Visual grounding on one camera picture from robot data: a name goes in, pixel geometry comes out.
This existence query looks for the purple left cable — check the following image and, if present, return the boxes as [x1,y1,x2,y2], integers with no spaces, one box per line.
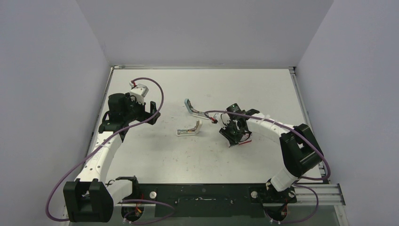
[45,77,176,226]

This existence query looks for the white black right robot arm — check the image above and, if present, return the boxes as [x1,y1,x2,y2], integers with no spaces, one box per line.
[215,104,324,202]

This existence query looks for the aluminium front rail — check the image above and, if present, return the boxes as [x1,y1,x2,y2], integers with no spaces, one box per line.
[64,184,345,207]

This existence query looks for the red white staple box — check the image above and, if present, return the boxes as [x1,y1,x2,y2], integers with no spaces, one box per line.
[238,139,252,145]

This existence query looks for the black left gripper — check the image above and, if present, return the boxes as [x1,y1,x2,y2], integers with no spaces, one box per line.
[123,93,160,125]

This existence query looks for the purple cable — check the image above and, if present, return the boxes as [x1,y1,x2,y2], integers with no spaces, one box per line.
[203,110,332,225]
[45,77,176,226]

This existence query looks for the light blue stapler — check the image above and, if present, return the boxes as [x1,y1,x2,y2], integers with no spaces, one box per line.
[184,98,209,120]

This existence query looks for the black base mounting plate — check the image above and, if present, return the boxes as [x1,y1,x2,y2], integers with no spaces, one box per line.
[119,183,297,222]

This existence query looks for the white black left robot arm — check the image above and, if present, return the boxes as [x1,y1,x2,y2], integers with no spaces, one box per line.
[63,93,160,222]

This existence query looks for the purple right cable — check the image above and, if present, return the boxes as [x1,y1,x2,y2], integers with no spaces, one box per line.
[203,110,332,225]

